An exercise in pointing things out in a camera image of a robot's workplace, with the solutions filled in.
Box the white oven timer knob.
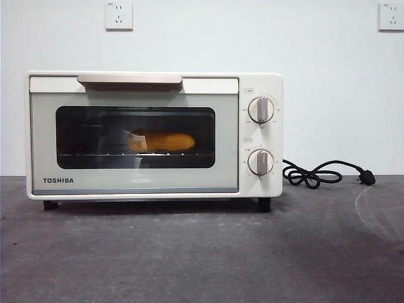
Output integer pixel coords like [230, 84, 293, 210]
[247, 149, 275, 176]

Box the chrome wire oven rack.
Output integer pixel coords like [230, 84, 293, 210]
[59, 153, 214, 158]

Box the white oven temperature knob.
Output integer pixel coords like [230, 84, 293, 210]
[247, 97, 275, 124]

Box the white Toshiba toaster oven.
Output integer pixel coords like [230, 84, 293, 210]
[25, 71, 284, 213]

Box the glass oven door with handle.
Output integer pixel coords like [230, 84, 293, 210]
[28, 73, 240, 194]

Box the black power cable with plug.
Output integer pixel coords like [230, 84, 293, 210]
[282, 157, 377, 189]

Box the white wall socket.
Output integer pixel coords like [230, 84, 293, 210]
[378, 2, 404, 32]
[105, 1, 134, 32]

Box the yellow corn cob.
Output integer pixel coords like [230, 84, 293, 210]
[127, 128, 196, 152]

